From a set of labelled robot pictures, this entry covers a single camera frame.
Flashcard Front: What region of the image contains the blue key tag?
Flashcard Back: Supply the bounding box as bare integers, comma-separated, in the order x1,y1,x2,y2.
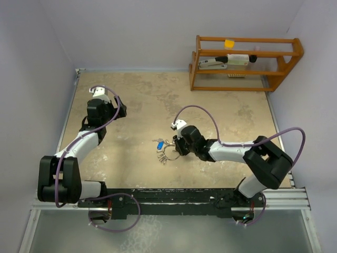
156,141,164,152

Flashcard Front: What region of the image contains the bunch of metal keys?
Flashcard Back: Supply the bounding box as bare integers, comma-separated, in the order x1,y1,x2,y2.
152,138,169,164

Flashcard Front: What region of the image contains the large metal keyring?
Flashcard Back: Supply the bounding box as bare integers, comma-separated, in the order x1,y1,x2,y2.
163,143,180,161

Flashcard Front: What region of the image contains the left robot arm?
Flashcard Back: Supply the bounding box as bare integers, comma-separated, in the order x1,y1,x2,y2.
37,96,127,206

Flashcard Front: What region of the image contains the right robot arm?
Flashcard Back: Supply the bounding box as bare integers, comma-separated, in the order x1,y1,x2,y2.
171,122,293,206

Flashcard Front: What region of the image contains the small comb binding piece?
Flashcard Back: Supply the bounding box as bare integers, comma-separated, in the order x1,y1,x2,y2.
227,74,246,78

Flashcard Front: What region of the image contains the white stapler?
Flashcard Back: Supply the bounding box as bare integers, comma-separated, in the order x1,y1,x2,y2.
198,56,228,70

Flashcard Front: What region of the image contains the white green box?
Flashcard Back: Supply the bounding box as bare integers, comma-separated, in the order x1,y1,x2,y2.
227,54,249,65

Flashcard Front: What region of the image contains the small black object on shelf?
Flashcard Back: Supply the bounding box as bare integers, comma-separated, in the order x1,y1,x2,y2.
249,55,257,63

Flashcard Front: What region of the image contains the yellow sticky note block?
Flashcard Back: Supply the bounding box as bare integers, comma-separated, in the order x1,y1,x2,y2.
224,40,235,50

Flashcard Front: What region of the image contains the wooden shelf rack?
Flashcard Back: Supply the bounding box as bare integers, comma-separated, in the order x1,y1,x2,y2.
189,35,304,92

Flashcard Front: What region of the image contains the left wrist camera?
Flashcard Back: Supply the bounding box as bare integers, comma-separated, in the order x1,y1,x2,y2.
89,87,110,103

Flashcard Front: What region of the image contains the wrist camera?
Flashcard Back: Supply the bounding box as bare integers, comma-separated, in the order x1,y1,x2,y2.
171,119,187,131
89,87,110,103

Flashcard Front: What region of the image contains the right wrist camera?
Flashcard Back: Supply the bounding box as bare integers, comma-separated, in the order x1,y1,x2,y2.
171,119,187,131

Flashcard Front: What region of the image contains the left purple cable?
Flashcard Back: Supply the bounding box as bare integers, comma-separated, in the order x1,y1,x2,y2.
54,84,122,208

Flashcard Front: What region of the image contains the black mounting base rail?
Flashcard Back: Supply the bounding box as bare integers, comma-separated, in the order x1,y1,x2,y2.
78,188,266,220

